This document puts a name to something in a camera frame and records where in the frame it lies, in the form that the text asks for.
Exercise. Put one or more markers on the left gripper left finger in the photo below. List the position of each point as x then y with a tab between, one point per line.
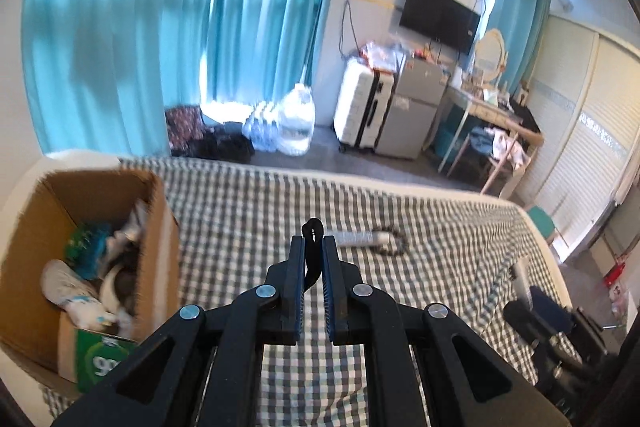
201	367

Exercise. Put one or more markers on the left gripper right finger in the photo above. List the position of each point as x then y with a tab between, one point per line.
425	367

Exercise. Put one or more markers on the white cream tube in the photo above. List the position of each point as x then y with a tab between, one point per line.
366	239

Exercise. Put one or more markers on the green medicine box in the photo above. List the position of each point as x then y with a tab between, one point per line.
96	355

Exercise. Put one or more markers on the pile of sachets and packets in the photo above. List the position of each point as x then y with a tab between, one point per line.
95	281

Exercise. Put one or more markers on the teal stool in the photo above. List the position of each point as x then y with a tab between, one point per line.
547	228

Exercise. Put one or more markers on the brown cardboard box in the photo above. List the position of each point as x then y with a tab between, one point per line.
39	336

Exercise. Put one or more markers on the wooden chair with clothes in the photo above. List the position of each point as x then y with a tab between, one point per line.
503	153

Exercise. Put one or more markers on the dark patterned floor bag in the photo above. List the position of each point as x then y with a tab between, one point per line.
189	136

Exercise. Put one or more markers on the pack of water bottles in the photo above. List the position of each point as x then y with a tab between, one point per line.
261	127

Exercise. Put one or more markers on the white sliding wardrobe doors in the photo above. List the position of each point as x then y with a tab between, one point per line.
584	95

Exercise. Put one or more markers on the large clear water jug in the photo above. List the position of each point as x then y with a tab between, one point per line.
296	115

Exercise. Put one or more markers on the white wooden desk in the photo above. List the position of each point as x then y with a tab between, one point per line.
493	115

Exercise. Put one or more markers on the grey mini fridge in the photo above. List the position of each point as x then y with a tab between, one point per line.
416	97

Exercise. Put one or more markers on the white hard suitcase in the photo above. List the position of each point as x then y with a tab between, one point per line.
361	105

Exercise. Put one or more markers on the oval vanity mirror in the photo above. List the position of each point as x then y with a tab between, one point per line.
489	58

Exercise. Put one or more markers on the turquoise side curtain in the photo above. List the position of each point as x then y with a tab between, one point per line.
520	23

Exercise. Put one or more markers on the turquoise window curtain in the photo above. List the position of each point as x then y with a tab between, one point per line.
100	74

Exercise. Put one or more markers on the black wall television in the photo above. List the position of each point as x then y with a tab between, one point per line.
445	21

